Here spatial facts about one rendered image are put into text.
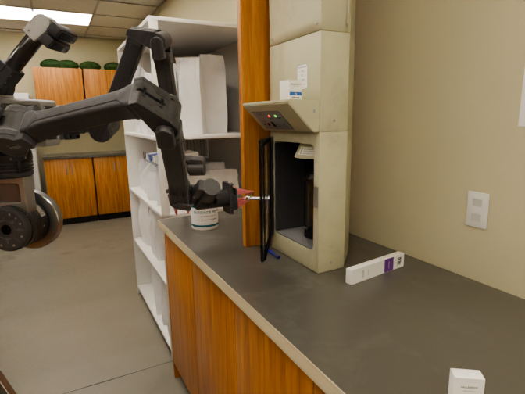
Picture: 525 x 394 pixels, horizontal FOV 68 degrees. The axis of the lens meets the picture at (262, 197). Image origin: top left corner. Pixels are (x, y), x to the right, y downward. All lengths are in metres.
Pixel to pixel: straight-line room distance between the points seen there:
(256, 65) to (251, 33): 0.11
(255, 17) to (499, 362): 1.30
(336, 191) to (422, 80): 0.51
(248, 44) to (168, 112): 0.71
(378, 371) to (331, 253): 0.55
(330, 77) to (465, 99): 0.44
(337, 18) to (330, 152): 0.41
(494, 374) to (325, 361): 0.34
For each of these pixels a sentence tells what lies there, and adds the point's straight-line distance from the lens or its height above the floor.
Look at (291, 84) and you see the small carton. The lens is 1.26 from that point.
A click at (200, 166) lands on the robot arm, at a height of 1.28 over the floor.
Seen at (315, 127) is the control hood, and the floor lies 1.42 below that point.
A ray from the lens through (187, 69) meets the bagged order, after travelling 2.43.
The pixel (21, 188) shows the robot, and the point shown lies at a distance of 1.41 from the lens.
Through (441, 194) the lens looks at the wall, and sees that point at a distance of 1.49.
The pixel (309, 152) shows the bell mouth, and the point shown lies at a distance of 1.36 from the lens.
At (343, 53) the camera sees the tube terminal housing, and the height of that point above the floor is 1.65.
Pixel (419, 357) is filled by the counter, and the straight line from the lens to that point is 0.98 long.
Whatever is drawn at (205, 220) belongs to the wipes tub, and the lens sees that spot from 1.86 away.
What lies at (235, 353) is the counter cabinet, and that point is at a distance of 1.43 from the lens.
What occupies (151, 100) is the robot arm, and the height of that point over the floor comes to 1.50.
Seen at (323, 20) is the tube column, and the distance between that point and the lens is 1.29.
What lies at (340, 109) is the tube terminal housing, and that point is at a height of 1.48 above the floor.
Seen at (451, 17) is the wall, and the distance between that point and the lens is 1.51.
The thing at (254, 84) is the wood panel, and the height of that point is 1.58.
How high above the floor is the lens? 1.46
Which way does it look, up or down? 12 degrees down
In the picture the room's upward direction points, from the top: 1 degrees counter-clockwise
